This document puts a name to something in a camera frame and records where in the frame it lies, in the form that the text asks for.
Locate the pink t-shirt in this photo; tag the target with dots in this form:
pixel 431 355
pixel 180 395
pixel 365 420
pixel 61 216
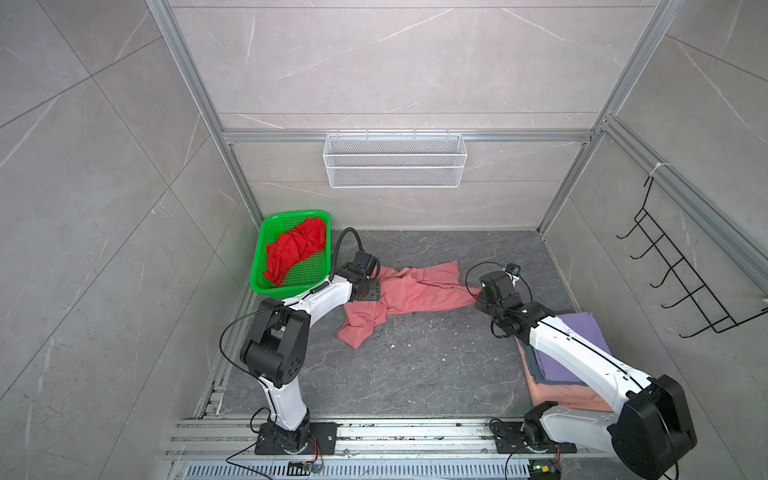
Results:
pixel 429 289

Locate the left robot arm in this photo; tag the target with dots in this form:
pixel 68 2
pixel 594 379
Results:
pixel 274 349

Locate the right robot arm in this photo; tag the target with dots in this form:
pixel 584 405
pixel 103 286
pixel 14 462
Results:
pixel 648 426

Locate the red t-shirt in basket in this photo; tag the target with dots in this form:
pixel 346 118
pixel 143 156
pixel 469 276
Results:
pixel 298 237

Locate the green plastic basket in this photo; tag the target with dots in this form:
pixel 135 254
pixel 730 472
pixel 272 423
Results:
pixel 301 277

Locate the folded grey t-shirt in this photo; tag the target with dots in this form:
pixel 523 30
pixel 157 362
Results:
pixel 528 355

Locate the folded purple t-shirt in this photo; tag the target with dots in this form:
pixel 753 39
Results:
pixel 570 349

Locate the folded salmon t-shirt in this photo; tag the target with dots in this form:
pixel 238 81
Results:
pixel 573 396

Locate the white wire mesh basket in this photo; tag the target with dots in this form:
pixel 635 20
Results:
pixel 377 161

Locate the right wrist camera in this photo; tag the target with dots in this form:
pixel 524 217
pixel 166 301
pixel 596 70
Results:
pixel 513 271

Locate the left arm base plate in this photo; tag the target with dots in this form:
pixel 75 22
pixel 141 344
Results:
pixel 308 439

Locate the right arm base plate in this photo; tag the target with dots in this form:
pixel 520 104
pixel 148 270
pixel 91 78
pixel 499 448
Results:
pixel 516 438

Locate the aluminium rail frame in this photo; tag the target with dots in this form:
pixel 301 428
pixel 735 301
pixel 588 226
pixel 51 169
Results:
pixel 373 448

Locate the black wire hook rack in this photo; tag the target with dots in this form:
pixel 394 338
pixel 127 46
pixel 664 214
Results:
pixel 695 289

